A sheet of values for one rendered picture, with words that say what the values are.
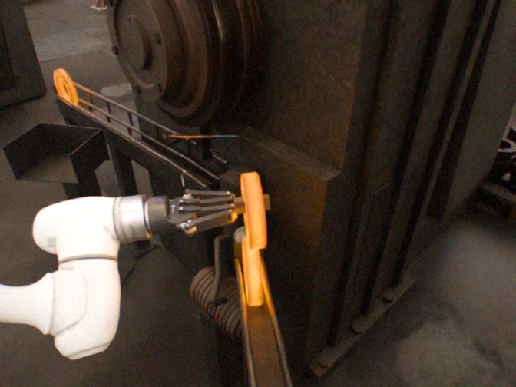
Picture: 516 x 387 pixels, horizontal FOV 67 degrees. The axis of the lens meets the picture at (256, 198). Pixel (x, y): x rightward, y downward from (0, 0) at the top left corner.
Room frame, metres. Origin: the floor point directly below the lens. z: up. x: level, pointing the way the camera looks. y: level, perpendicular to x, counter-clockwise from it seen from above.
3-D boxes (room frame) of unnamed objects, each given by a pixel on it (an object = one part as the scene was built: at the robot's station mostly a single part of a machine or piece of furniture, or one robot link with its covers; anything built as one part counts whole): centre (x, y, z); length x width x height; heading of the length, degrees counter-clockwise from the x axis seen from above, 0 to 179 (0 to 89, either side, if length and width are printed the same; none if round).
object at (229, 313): (0.72, 0.08, 0.27); 0.22 x 0.13 x 0.53; 42
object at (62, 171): (1.25, 0.73, 0.36); 0.26 x 0.20 x 0.72; 77
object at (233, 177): (0.89, 0.04, 0.68); 0.11 x 0.08 x 0.24; 132
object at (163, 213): (0.60, 0.16, 0.89); 0.09 x 0.08 x 0.07; 98
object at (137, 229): (0.59, 0.24, 0.89); 0.09 x 0.06 x 0.09; 8
